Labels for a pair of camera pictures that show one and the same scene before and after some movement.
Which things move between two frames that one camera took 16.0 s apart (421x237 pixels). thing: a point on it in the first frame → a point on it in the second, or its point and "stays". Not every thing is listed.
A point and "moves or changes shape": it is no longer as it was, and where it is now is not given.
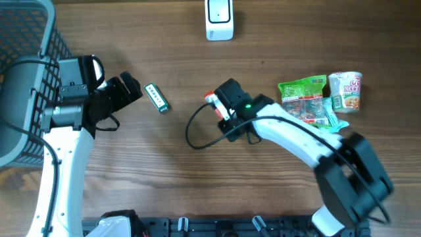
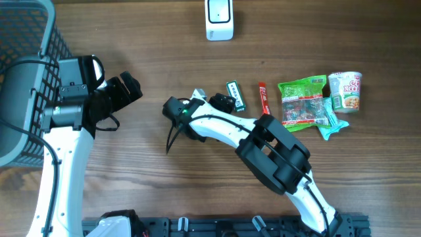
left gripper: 123,97 stays
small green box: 157,97 moves or changes shape
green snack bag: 303,99 stays
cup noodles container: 345,89 stays
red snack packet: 216,110 moves or changes shape
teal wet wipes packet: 335,124 stays
